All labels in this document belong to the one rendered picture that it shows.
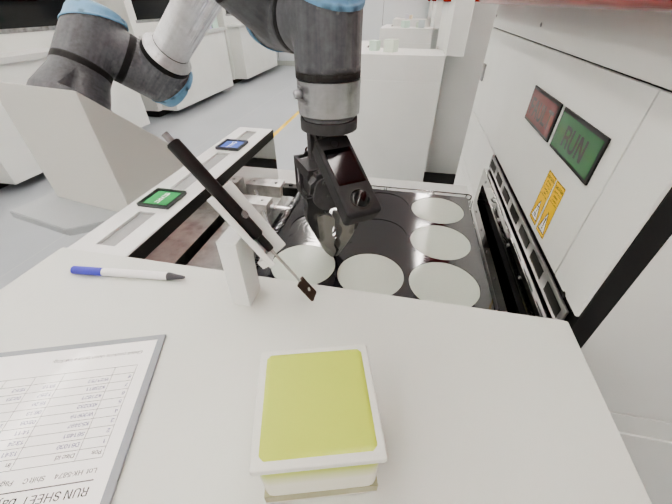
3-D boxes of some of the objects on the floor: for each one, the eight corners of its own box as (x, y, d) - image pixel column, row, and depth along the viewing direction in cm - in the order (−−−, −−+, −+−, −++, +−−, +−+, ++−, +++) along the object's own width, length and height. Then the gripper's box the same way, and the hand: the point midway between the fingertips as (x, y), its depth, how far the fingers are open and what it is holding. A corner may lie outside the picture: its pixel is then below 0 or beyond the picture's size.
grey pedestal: (89, 380, 131) (-68, 206, 80) (170, 306, 163) (95, 147, 112) (185, 431, 116) (67, 255, 65) (255, 338, 147) (212, 171, 97)
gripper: (344, 103, 45) (342, 228, 58) (282, 110, 42) (295, 241, 55) (374, 119, 39) (365, 256, 52) (304, 129, 36) (312, 271, 49)
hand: (336, 251), depth 51 cm, fingers closed
